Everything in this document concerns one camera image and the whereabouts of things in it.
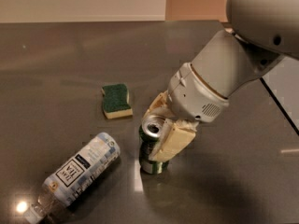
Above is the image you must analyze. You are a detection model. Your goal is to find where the green and yellow sponge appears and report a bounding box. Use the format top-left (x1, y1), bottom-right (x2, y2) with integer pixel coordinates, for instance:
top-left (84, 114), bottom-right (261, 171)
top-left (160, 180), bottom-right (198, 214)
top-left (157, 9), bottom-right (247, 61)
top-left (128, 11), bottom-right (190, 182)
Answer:
top-left (102, 84), bottom-right (133, 119)

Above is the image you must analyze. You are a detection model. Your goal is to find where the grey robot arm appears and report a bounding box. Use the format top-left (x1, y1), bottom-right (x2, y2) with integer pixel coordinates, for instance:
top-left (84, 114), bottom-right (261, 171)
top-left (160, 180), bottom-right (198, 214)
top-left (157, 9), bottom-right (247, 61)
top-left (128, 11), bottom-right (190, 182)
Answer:
top-left (145, 0), bottom-right (299, 162)

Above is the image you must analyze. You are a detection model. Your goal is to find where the green soda can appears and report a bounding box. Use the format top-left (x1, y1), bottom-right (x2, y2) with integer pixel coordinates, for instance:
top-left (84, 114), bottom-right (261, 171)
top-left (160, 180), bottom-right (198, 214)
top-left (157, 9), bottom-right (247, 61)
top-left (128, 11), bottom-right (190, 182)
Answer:
top-left (139, 115), bottom-right (168, 175)

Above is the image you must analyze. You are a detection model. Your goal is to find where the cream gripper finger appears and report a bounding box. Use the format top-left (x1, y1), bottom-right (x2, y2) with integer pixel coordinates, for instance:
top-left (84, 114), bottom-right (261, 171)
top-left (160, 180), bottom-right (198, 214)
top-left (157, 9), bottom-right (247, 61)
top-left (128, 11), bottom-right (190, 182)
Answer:
top-left (149, 119), bottom-right (196, 162)
top-left (143, 91), bottom-right (176, 119)

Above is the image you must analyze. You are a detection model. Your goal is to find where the blue labelled plastic bottle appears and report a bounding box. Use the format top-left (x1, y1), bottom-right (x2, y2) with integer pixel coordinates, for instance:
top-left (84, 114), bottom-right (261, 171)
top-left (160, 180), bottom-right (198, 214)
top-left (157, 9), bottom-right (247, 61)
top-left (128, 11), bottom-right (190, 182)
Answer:
top-left (24, 133), bottom-right (121, 224)

